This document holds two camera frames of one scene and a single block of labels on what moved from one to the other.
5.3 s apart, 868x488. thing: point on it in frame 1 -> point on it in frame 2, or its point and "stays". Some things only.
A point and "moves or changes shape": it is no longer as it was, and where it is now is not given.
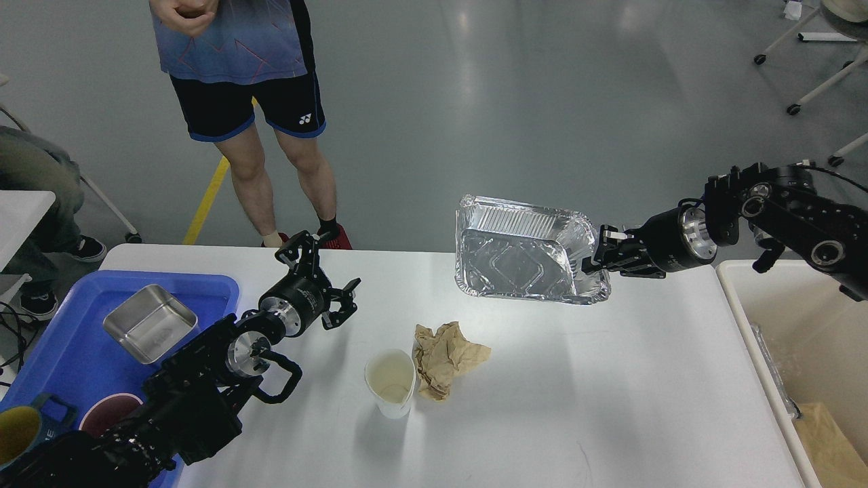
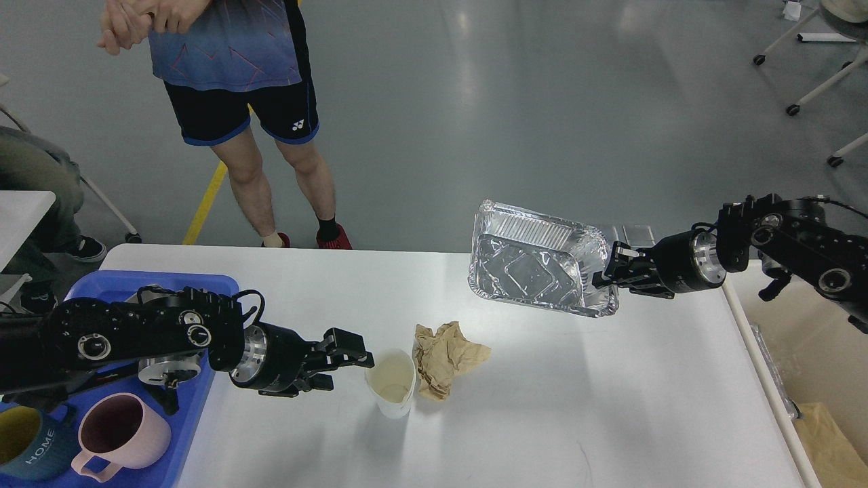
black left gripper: [302, 295] -> [270, 358]
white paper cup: [390, 377] stays
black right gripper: [675, 239] -> [685, 263]
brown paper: [443, 355] stays
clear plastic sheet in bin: [791, 405] stays
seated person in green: [28, 163] stays
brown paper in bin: [834, 461] stays
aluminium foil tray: [510, 249] moves or changes shape
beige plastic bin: [818, 335] stays
